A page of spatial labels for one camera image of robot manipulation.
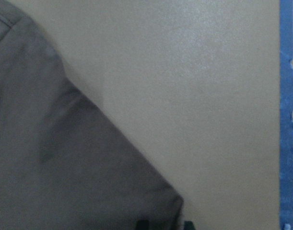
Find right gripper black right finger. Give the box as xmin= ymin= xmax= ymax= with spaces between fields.
xmin=184 ymin=221 xmax=195 ymax=230

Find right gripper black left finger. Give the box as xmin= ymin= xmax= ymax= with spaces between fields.
xmin=136 ymin=220 xmax=149 ymax=230

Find dark brown t-shirt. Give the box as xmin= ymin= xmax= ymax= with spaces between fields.
xmin=0 ymin=0 xmax=183 ymax=230

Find blue tape strip lengthwise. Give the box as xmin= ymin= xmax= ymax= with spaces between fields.
xmin=279 ymin=0 xmax=293 ymax=230

